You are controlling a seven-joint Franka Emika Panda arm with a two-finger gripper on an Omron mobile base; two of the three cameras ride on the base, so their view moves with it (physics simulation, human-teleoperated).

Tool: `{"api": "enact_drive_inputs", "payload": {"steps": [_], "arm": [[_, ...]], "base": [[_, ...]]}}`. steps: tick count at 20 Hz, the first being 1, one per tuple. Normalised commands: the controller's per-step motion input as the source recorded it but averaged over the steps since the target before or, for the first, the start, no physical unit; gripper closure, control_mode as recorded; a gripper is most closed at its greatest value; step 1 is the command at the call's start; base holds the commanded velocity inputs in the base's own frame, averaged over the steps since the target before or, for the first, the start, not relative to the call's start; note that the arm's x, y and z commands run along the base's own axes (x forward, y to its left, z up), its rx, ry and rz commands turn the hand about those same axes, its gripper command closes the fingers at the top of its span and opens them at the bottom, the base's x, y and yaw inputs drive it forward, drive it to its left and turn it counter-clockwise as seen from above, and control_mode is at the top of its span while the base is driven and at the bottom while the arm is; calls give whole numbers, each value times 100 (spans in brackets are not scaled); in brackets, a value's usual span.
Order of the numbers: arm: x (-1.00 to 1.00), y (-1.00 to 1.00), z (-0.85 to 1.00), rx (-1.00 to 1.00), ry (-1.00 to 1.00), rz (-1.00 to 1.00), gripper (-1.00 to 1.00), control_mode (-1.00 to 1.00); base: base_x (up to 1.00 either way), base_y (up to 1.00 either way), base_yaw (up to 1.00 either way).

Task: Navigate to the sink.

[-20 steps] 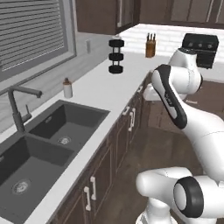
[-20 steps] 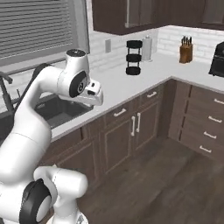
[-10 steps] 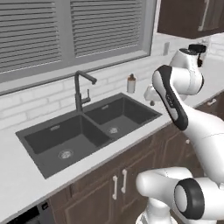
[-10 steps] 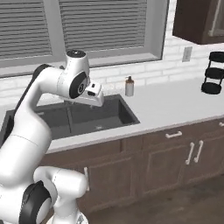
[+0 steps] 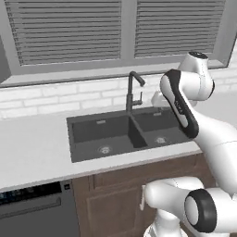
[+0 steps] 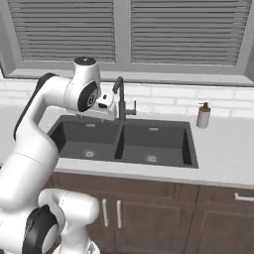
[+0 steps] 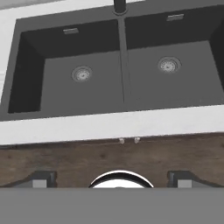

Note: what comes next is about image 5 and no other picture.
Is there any dark grey dishwasher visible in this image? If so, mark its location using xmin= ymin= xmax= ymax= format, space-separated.
xmin=0 ymin=180 xmax=81 ymax=237

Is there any grey window frame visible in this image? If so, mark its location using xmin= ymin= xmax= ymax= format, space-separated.
xmin=0 ymin=0 xmax=237 ymax=88

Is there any white cupboard door handle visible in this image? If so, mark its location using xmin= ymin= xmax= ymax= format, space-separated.
xmin=139 ymin=184 xmax=147 ymax=212

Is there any narrow grey window blind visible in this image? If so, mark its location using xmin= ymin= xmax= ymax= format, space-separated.
xmin=133 ymin=0 xmax=229 ymax=59

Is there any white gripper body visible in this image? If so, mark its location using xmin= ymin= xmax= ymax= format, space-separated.
xmin=150 ymin=91 xmax=170 ymax=108

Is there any grey dishwasher handle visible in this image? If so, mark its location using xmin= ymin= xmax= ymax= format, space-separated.
xmin=0 ymin=196 xmax=62 ymax=221

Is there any brown wooden drawer front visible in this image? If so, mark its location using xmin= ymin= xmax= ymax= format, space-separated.
xmin=88 ymin=153 xmax=212 ymax=192

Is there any wide grey window blind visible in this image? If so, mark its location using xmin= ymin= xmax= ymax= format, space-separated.
xmin=4 ymin=0 xmax=123 ymax=67

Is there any brown wooden cupboard door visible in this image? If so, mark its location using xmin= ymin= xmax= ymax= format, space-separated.
xmin=81 ymin=184 xmax=162 ymax=237

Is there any black kitchen tap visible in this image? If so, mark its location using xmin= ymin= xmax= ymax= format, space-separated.
xmin=125 ymin=70 xmax=146 ymax=115

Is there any dark grey double sink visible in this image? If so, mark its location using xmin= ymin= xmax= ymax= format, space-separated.
xmin=66 ymin=106 xmax=194 ymax=164

